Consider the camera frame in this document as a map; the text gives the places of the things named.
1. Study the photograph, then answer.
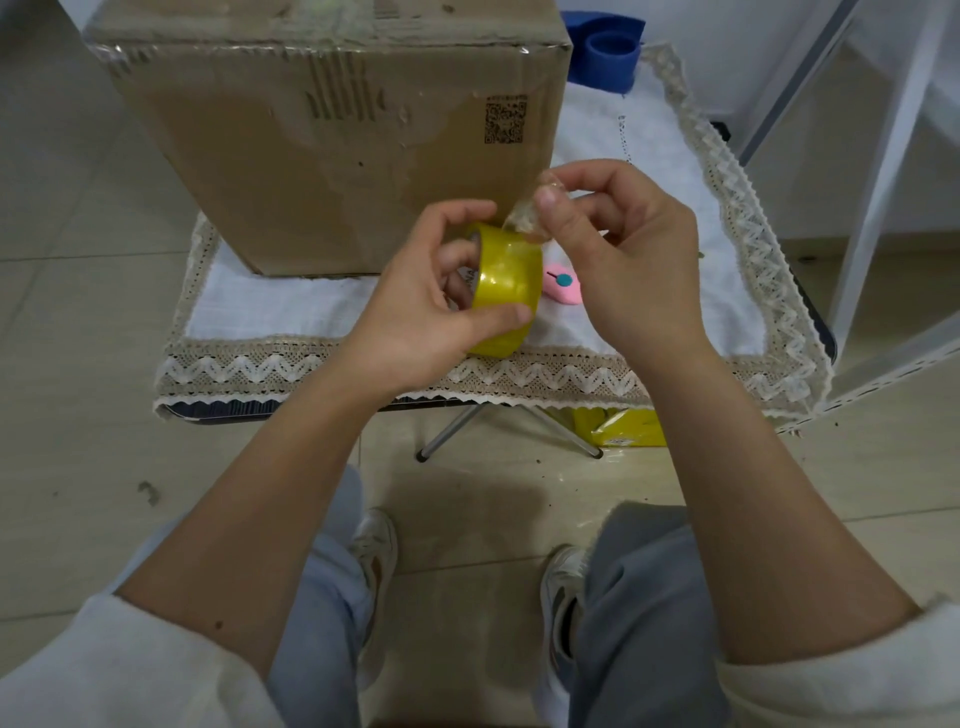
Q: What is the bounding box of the clear tape strip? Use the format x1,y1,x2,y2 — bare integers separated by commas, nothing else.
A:
500,173,564,245

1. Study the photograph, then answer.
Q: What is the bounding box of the person's left forearm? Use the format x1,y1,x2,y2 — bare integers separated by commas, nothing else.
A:
113,359,399,680

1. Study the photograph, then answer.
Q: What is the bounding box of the person's right white shoe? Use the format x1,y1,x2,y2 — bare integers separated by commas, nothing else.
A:
533,545,590,728

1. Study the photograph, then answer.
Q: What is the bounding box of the person's left white sleeve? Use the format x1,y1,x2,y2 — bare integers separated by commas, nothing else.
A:
0,592,286,728

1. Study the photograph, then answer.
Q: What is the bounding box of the person's left hand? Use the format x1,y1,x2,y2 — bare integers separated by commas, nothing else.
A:
338,198,535,399

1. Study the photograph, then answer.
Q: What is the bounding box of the blue tape dispenser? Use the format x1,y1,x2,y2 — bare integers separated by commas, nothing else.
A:
558,11,646,95

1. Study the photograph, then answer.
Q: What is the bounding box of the yellow plastic packet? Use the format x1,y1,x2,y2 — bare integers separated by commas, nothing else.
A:
569,407,669,449

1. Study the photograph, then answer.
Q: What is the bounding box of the person's trouser leg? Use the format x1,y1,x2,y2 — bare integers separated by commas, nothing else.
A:
569,502,733,728
104,464,376,728

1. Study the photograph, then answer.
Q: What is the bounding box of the person's white shoe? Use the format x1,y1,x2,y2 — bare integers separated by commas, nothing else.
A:
533,545,590,728
348,509,399,676

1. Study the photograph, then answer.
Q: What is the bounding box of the person's left white shoe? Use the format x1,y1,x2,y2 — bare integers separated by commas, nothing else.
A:
348,509,399,676

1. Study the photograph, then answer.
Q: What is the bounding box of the brown cardboard box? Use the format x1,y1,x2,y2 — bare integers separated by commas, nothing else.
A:
82,0,575,279

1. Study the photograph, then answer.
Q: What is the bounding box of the metal table leg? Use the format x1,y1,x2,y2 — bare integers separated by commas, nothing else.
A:
416,404,485,463
532,407,605,460

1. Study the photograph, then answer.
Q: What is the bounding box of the person's right white sleeve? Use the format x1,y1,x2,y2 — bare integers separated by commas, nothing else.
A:
716,596,960,728

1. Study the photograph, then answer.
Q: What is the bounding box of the white lace-trimmed tablecloth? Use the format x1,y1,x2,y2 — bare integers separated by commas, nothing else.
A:
152,43,838,427

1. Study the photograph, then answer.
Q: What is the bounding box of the person's right forearm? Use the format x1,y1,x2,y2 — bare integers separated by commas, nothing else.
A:
637,341,922,669

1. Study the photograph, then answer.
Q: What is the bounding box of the person's white sleeve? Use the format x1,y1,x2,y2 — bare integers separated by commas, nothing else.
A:
716,596,960,728
0,592,286,728

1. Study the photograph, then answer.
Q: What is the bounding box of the person's right hand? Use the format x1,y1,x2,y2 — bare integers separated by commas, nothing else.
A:
533,158,710,369

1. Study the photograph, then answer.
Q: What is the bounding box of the person's left trouser leg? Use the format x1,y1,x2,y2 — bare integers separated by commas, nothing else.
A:
104,464,376,728

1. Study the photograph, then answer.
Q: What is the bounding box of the person's right trouser leg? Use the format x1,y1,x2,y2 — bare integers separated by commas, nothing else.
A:
569,502,733,728

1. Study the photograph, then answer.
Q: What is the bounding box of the yellow tape roll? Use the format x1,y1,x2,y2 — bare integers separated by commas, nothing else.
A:
461,221,545,360

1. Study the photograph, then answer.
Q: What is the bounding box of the white metal shelf rack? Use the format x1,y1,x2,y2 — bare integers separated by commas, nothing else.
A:
731,0,960,433

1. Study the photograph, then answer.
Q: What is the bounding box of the pink box cutter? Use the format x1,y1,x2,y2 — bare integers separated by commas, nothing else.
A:
543,263,585,305

